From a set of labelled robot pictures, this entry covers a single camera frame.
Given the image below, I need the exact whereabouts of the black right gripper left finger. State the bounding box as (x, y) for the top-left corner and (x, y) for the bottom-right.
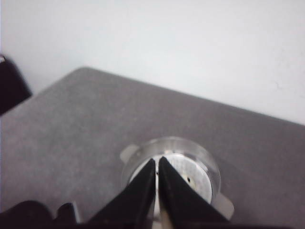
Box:
(88, 159), (155, 229)

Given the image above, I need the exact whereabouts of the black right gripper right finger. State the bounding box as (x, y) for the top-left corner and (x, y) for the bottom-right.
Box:
(158, 157), (229, 229)

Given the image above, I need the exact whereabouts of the stainless steel steamer pot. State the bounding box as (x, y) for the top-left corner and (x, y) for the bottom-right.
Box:
(120, 136), (234, 219)

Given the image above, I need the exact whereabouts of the black object at left edge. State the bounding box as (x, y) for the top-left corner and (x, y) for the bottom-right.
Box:
(0, 55), (32, 115)

